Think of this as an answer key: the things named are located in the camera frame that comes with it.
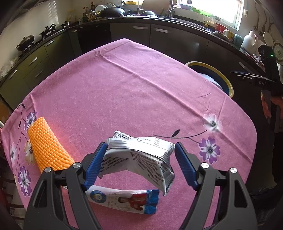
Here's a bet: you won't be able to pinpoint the silver printed snack wrapper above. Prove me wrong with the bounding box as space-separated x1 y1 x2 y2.
98 130 175 196

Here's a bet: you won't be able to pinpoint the orange foam fruit net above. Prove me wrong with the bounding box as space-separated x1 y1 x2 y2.
28 117 75 172

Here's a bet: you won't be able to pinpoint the blue white sachet wrapper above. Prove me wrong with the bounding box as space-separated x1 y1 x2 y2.
86 185 159 215

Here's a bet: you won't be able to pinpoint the person right hand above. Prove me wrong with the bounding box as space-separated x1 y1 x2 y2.
261 93 283 119

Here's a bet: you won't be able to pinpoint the white jug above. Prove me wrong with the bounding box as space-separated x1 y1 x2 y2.
241 30 258 54

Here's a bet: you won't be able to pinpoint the teal mug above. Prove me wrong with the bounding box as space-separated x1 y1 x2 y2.
232 34 244 50

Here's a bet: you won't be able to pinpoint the yellow white mug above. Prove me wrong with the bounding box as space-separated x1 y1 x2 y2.
223 29 235 41

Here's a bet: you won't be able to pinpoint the blue bin with yellow rim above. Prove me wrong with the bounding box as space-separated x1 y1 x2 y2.
185 61 234 98

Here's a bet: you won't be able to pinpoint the red mug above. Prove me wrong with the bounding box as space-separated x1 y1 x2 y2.
215 23 228 33

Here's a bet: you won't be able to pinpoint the green lower cabinets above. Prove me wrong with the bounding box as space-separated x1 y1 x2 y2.
1 17 264 109

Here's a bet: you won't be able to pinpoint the pink floral tablecloth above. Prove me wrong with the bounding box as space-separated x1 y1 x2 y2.
1 39 257 229

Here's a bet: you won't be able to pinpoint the black stone countertop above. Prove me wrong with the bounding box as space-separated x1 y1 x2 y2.
0 15 266 89

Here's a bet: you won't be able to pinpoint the black wok with lid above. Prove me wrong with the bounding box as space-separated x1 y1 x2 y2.
16 35 34 51

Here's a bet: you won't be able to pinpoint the small black pan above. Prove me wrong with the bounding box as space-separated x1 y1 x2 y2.
39 24 56 37

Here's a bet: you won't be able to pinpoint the large black wok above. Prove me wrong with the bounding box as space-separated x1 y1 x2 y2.
99 8 126 18

